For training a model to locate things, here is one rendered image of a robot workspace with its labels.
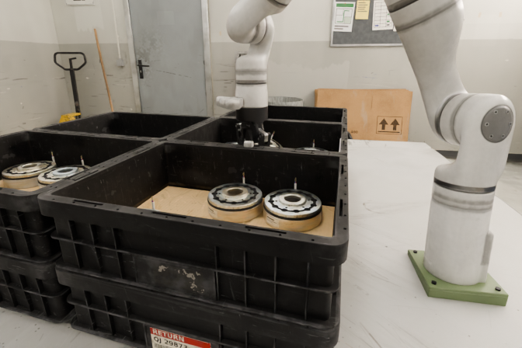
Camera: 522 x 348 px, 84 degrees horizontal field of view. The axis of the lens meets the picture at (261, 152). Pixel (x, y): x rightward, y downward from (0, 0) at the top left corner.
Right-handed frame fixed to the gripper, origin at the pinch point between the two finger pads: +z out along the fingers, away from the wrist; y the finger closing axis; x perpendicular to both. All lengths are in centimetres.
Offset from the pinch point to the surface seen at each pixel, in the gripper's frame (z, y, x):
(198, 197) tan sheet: 2.9, -6.2, 16.0
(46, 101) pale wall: 24, 409, 86
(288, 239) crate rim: -6.9, -39.5, 16.9
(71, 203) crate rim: -7.1, -19.9, 36.0
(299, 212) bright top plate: -0.2, -26.0, 5.1
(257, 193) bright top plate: 0.1, -15.9, 7.4
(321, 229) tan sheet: 3.0, -28.0, 1.8
